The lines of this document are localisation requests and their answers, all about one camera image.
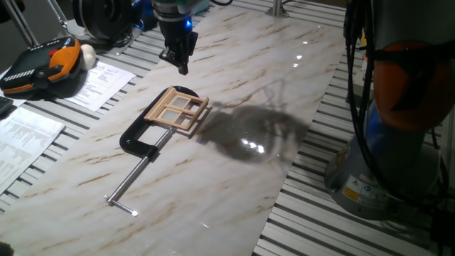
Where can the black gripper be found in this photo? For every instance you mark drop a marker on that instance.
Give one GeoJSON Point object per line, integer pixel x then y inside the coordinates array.
{"type": "Point", "coordinates": [174, 33]}

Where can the miniature wooden sliding window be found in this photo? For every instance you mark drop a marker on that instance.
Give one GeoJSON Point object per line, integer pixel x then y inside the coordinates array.
{"type": "Point", "coordinates": [161, 114]}

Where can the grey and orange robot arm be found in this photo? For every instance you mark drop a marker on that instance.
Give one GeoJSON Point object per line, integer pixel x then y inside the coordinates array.
{"type": "Point", "coordinates": [409, 89]}

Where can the light blue egg-shaped object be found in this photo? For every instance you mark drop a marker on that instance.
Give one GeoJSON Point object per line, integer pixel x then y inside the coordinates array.
{"type": "Point", "coordinates": [200, 5]}

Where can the black filament spool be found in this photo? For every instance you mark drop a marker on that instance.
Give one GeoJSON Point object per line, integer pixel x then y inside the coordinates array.
{"type": "Point", "coordinates": [103, 16]}

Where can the small white round object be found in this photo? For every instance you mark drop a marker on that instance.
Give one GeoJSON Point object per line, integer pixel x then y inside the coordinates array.
{"type": "Point", "coordinates": [88, 55]}

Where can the black metal C-clamp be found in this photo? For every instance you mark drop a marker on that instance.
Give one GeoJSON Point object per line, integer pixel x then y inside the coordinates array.
{"type": "Point", "coordinates": [133, 142]}

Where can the slanted grey metal rod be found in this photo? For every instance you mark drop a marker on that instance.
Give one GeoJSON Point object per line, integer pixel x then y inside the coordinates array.
{"type": "Point", "coordinates": [21, 23]}
{"type": "Point", "coordinates": [58, 12]}

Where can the white marble pattern board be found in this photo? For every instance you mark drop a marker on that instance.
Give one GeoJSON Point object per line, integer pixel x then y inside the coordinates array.
{"type": "Point", "coordinates": [213, 185]}

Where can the orange black teach pendant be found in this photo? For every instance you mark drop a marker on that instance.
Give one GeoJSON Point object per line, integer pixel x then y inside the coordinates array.
{"type": "Point", "coordinates": [32, 69]}

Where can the printed paper sheet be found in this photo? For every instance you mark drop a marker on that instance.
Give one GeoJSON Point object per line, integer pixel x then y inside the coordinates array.
{"type": "Point", "coordinates": [21, 142]}

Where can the black computer keyboard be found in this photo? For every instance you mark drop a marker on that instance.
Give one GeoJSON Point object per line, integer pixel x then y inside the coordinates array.
{"type": "Point", "coordinates": [4, 105]}

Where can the grey metal base plate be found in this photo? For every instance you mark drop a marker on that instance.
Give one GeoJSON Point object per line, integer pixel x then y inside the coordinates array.
{"type": "Point", "coordinates": [78, 33]}

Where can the aluminium beam with foot bracket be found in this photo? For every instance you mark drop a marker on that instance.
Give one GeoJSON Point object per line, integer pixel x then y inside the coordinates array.
{"type": "Point", "coordinates": [276, 9]}

